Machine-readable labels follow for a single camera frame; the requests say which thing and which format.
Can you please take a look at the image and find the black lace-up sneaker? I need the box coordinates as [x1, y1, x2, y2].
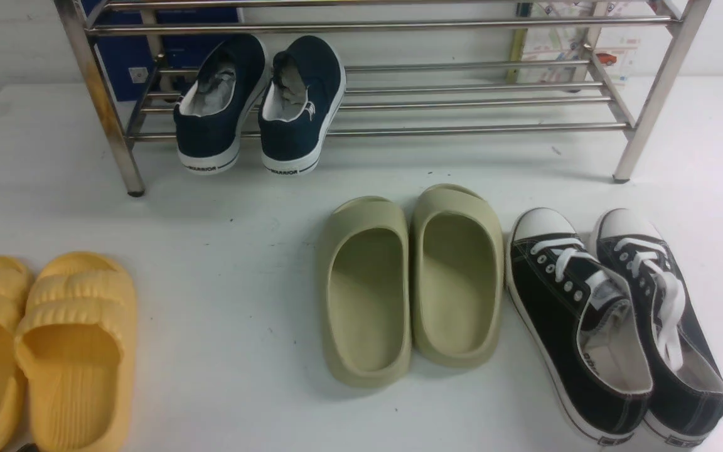
[589, 208, 723, 448]
[506, 208, 653, 447]

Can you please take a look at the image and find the stainless steel shoe rack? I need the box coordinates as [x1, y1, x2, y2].
[55, 1, 710, 198]

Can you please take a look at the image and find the blue box behind rack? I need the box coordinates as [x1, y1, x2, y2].
[97, 8, 244, 101]

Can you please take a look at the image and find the left olive green slipper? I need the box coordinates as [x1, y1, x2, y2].
[316, 196, 412, 389]

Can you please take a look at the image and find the olive green slipper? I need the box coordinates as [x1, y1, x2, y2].
[410, 184, 505, 369]
[316, 196, 412, 389]

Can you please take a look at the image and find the right olive green slipper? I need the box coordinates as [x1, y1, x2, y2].
[410, 184, 505, 369]

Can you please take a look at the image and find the right navy canvas shoe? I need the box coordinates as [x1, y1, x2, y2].
[258, 35, 347, 176]

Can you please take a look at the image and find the navy canvas shoe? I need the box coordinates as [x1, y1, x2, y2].
[173, 34, 270, 175]
[258, 35, 347, 176]

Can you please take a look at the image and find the left navy canvas shoe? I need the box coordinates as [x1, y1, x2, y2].
[173, 34, 270, 175]

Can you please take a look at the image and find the white printed paper poster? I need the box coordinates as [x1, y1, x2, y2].
[506, 1, 653, 87]

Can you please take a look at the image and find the right yellow ribbed slipper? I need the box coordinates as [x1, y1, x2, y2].
[14, 251, 137, 451]

